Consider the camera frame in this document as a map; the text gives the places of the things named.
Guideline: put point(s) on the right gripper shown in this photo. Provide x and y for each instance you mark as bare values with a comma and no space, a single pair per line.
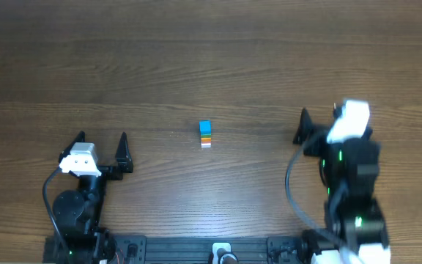
315,141

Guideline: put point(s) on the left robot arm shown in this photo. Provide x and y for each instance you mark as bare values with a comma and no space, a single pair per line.
75,209

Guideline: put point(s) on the green cube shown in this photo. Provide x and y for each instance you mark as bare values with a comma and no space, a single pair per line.
206,135

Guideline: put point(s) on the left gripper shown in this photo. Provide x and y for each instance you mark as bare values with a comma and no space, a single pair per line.
111,173

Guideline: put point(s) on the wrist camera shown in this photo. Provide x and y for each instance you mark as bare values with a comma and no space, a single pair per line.
81,159
348,121

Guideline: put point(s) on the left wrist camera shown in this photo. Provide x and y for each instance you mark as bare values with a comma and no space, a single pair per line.
81,159

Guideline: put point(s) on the blue cube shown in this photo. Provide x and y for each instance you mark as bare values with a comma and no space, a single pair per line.
205,127

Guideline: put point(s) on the orange cube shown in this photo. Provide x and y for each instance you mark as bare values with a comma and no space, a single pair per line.
206,139

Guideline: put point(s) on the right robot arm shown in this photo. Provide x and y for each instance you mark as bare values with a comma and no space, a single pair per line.
357,176

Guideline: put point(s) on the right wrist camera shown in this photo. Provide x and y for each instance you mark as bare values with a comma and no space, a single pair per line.
348,121

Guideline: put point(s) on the mounting rail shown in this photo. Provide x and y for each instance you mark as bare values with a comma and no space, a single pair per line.
181,251

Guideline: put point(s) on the white cube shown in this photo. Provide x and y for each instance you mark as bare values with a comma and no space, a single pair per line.
206,146

